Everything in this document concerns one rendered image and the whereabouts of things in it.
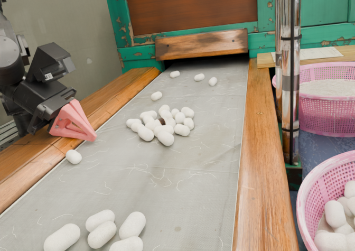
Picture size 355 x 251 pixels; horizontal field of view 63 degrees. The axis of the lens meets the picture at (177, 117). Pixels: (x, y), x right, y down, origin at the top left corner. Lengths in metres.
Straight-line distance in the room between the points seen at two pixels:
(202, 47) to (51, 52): 0.54
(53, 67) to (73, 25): 1.71
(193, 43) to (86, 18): 1.30
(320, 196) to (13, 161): 0.44
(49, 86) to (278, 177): 0.41
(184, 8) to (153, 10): 0.11
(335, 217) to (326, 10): 0.74
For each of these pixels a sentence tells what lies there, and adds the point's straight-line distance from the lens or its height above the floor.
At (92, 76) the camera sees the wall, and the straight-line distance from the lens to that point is 2.23.
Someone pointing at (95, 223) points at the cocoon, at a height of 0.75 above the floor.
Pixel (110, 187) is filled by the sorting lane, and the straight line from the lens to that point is 0.42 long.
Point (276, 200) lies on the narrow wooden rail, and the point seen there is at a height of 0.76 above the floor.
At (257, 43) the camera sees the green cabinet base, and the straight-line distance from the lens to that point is 0.98.
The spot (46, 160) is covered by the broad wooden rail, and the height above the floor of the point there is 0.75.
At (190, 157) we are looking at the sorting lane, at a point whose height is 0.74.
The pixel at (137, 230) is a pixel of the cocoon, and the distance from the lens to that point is 0.32.
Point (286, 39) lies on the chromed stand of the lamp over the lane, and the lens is 0.41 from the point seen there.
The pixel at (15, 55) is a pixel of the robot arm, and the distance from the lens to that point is 0.52.
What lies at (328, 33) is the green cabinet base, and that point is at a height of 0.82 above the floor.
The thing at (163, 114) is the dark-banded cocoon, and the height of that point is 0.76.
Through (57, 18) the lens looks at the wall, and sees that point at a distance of 2.29.
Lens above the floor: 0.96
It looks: 22 degrees down
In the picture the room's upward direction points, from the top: 9 degrees counter-clockwise
